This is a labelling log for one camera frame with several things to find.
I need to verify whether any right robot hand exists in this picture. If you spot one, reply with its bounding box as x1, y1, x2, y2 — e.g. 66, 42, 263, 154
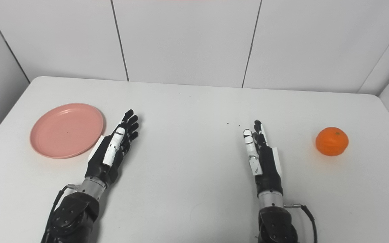
243, 120, 284, 198

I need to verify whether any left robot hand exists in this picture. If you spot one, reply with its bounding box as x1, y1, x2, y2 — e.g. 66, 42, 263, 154
85, 109, 139, 186

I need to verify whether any pink round plate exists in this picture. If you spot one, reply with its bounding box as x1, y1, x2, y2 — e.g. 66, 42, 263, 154
30, 103, 104, 159

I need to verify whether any orange fruit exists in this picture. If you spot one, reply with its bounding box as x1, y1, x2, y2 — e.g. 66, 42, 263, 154
315, 127, 349, 157

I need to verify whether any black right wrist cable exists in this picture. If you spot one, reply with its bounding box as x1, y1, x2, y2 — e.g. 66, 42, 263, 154
284, 203, 318, 243

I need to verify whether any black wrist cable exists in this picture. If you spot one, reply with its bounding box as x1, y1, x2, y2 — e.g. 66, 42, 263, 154
284, 203, 318, 243
41, 184, 80, 243

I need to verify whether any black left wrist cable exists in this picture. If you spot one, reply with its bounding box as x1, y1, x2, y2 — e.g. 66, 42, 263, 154
41, 184, 80, 243

